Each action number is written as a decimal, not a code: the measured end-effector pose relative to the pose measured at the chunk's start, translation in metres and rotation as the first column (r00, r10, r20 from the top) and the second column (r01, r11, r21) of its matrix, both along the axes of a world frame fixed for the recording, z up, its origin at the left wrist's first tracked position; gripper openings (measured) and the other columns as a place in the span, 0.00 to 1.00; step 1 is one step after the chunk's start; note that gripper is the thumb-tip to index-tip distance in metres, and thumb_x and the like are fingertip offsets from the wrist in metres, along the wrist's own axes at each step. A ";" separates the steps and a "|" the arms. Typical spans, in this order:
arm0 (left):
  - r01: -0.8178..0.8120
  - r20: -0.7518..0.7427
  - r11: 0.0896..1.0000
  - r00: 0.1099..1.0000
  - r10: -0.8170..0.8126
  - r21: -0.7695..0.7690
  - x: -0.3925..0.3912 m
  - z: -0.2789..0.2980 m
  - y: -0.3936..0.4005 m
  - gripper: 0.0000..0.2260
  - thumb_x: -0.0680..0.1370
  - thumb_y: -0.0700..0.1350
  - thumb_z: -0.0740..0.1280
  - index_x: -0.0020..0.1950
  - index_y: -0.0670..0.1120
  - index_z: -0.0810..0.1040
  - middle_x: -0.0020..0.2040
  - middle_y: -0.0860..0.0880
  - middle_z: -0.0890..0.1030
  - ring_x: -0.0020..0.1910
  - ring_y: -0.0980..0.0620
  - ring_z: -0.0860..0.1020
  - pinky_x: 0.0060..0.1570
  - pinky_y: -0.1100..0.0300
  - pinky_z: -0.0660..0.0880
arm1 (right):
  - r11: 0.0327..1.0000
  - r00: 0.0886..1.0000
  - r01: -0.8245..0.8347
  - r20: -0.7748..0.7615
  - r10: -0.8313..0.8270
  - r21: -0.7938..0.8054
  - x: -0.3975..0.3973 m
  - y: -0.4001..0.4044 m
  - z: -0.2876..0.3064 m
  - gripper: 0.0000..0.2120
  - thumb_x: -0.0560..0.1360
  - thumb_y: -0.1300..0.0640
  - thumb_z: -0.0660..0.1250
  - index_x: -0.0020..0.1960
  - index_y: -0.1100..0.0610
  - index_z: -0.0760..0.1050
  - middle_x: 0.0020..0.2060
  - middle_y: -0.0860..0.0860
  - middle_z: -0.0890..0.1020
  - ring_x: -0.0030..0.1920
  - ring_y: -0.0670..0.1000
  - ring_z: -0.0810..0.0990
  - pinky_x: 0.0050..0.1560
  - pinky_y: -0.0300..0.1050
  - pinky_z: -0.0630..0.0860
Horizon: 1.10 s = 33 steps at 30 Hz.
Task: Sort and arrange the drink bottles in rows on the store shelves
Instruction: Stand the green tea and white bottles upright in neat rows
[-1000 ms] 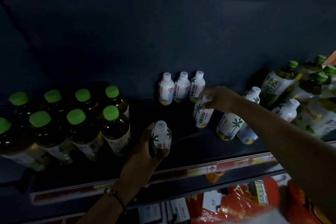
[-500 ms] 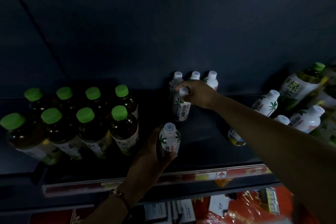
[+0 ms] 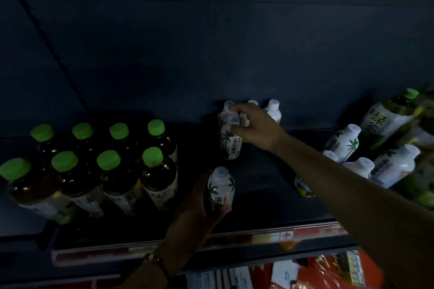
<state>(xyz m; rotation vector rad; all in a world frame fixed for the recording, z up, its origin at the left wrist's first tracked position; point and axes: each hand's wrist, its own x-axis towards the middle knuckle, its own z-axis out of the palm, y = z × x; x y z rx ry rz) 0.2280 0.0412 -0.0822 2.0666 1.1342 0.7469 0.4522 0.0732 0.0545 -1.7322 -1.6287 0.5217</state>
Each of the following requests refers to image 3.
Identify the person's right hand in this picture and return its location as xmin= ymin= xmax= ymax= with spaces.
xmin=228 ymin=102 xmax=289 ymax=154

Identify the person's left hand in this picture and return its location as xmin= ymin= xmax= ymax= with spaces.
xmin=153 ymin=171 xmax=233 ymax=278

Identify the dark grey metal shelf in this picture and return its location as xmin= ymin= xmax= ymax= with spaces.
xmin=0 ymin=0 xmax=434 ymax=289

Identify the large orange soda bottle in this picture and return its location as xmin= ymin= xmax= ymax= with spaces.
xmin=278 ymin=240 xmax=299 ymax=252

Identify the person's right forearm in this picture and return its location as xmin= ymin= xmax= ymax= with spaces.
xmin=274 ymin=133 xmax=434 ymax=289

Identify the person's left forearm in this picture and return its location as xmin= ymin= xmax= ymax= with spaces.
xmin=115 ymin=258 xmax=170 ymax=289

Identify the red shelf price strip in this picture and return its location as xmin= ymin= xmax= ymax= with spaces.
xmin=51 ymin=223 xmax=350 ymax=267

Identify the red plastic snack bag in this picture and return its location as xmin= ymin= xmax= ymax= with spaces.
xmin=249 ymin=248 xmax=386 ymax=289

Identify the yellow trimmed card pack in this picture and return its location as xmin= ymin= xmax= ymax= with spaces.
xmin=335 ymin=250 xmax=367 ymax=288

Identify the beaded wrist bracelet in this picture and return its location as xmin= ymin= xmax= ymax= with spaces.
xmin=142 ymin=252 xmax=172 ymax=281

